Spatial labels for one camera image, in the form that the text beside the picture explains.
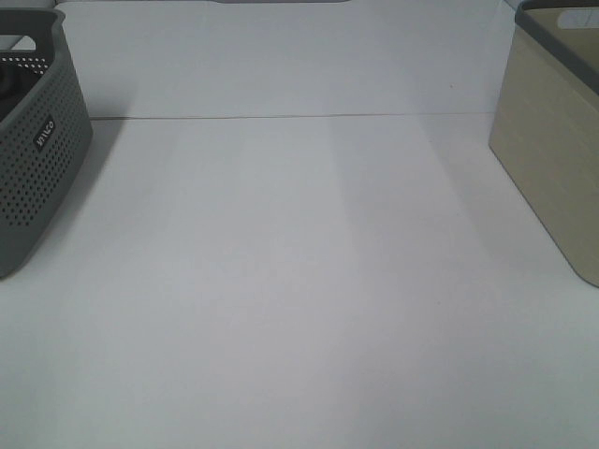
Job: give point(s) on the beige basket with grey rim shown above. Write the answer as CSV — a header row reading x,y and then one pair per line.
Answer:
x,y
545,126

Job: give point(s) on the grey perforated plastic basket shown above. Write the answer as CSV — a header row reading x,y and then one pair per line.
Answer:
x,y
46,130

